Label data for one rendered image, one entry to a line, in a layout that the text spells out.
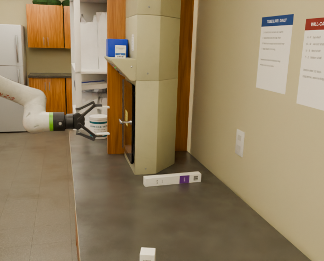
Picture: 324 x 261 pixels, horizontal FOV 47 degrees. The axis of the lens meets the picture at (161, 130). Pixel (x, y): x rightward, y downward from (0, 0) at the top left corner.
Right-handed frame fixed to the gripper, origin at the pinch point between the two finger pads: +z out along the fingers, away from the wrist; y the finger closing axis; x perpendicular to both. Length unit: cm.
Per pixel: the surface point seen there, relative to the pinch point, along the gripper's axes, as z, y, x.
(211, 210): 35, -26, -56
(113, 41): 4.3, 39.0, 8.1
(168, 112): 31.1, 4.1, -3.2
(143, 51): 15.5, 35.0, -11.0
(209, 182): 46, -26, -27
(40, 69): -60, -18, 545
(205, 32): 55, 45, 14
